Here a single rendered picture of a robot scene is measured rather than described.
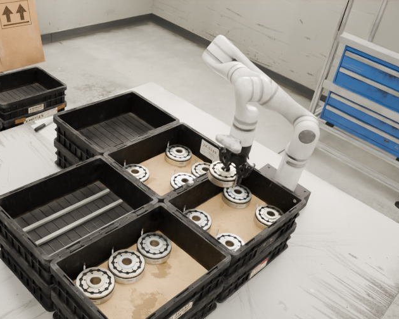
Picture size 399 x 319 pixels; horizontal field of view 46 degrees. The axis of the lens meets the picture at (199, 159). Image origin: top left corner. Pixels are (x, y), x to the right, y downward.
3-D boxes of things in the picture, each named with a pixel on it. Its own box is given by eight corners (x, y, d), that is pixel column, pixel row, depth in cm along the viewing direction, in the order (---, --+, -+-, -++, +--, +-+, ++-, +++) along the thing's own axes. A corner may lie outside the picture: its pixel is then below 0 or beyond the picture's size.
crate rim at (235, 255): (238, 162, 174) (239, 157, 172) (306, 206, 159) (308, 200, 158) (159, 206, 147) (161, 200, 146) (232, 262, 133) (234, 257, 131)
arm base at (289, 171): (281, 176, 193) (294, 143, 182) (299, 189, 188) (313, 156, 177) (267, 183, 187) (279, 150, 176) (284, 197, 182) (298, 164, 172)
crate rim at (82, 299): (159, 206, 147) (161, 200, 146) (232, 262, 133) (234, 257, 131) (47, 268, 121) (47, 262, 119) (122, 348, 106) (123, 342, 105)
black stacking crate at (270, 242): (233, 183, 179) (239, 159, 172) (297, 226, 164) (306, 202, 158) (157, 228, 153) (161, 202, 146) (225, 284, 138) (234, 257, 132)
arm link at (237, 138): (213, 140, 139) (216, 122, 136) (237, 129, 146) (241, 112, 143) (235, 155, 134) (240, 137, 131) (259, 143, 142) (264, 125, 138)
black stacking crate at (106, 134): (130, 113, 208) (132, 90, 201) (177, 145, 194) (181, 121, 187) (52, 141, 182) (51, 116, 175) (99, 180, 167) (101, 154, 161)
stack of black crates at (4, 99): (40, 129, 303) (37, 64, 277) (68, 150, 289) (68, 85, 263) (-20, 149, 276) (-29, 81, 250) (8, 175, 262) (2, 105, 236)
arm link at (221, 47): (218, 30, 159) (271, 78, 167) (200, 52, 161) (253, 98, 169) (222, 33, 151) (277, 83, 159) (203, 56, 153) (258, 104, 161)
